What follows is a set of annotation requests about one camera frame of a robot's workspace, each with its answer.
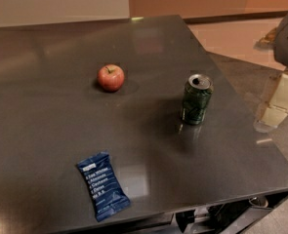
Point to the red apple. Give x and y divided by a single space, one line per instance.
111 77

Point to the blue rxbar wrapper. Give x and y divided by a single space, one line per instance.
106 192

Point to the dark table frame underside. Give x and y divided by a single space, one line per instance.
229 218

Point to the green soda can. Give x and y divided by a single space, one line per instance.
197 94

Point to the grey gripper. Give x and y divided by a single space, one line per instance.
277 109

